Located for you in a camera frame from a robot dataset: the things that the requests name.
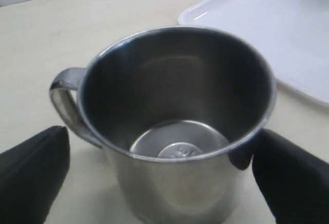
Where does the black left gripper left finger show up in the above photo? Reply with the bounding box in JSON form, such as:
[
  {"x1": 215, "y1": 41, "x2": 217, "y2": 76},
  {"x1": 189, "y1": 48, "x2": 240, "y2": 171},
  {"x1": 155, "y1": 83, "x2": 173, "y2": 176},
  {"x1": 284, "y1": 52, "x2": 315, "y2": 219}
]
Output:
[{"x1": 1, "y1": 126, "x2": 70, "y2": 223}]

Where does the white plastic tray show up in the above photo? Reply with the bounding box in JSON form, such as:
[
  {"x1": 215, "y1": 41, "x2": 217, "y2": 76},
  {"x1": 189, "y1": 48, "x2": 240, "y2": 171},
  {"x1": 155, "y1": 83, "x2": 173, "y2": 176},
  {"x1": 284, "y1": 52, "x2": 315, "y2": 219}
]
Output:
[{"x1": 178, "y1": 0, "x2": 328, "y2": 106}]

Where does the steel mug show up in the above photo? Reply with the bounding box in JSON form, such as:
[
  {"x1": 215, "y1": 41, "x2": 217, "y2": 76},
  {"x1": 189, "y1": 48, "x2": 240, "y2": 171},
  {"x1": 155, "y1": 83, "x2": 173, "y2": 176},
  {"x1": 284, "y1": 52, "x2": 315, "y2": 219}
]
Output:
[{"x1": 49, "y1": 26, "x2": 276, "y2": 223}]

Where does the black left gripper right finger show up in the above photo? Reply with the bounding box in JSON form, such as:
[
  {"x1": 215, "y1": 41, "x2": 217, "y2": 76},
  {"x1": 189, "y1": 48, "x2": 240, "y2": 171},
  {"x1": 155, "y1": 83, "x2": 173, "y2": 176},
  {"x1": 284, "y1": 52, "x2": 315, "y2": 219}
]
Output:
[{"x1": 252, "y1": 129, "x2": 328, "y2": 223}]

